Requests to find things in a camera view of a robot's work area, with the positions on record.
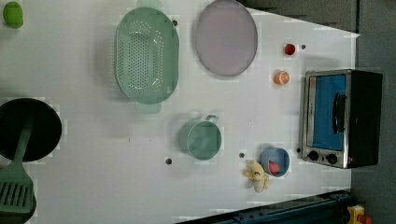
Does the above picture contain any red strawberry toy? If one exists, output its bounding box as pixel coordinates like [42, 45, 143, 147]
[284, 44, 296, 56]

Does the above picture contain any blue cup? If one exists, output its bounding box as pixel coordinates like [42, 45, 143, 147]
[260, 147, 290, 177]

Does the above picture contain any orange slice toy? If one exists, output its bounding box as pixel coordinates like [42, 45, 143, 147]
[274, 71, 290, 86]

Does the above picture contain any green slotted spatula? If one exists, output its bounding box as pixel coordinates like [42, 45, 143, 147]
[0, 121, 34, 214]

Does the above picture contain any green measuring cup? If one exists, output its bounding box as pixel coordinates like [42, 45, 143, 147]
[178, 115, 222, 161]

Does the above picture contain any green perforated colander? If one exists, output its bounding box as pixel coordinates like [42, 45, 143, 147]
[114, 0, 179, 114]

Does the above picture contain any yellow plush toy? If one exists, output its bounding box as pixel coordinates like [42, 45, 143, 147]
[243, 160, 269, 193]

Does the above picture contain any green cylinder toy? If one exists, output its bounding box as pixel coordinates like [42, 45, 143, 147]
[3, 1, 24, 29]

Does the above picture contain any round purple plate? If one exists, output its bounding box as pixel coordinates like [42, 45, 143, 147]
[195, 0, 258, 76]

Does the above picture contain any black toaster oven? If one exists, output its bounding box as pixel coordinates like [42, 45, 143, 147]
[301, 69, 383, 169]

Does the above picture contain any red ball in cup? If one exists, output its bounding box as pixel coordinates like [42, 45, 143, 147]
[269, 161, 280, 175]

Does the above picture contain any black pan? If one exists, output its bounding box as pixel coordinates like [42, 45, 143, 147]
[0, 98, 63, 161]

